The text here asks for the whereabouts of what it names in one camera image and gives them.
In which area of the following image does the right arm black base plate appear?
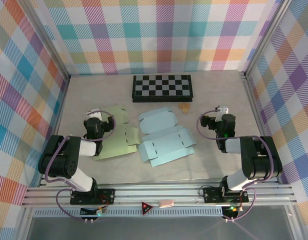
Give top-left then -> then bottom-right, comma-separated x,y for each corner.
202,186 -> 250,204

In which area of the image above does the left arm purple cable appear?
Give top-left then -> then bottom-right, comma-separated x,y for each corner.
43,108 -> 117,222

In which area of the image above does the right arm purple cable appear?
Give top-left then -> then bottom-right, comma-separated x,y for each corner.
199,108 -> 274,222

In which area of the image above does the aluminium side rail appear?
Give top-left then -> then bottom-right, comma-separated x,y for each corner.
242,72 -> 281,186
38,74 -> 71,187

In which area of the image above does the blue paper box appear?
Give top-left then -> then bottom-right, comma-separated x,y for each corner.
137,106 -> 198,168

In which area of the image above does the green paper box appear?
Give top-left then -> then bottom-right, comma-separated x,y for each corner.
90,104 -> 141,161

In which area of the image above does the aluminium frame post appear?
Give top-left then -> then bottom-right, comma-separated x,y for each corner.
242,0 -> 296,80
23,0 -> 71,83

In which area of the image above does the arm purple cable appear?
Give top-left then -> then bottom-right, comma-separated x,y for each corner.
199,108 -> 274,222
43,108 -> 117,222

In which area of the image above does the aluminium frame rail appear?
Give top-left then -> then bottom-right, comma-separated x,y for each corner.
20,183 -> 299,208

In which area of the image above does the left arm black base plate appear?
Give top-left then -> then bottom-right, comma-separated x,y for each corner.
69,187 -> 116,206

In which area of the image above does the black grey chessboard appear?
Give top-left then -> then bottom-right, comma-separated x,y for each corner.
130,74 -> 195,104

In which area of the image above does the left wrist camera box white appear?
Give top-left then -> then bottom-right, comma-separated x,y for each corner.
86,108 -> 103,121

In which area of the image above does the red black triangle button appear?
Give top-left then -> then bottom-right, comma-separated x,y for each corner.
140,200 -> 155,216

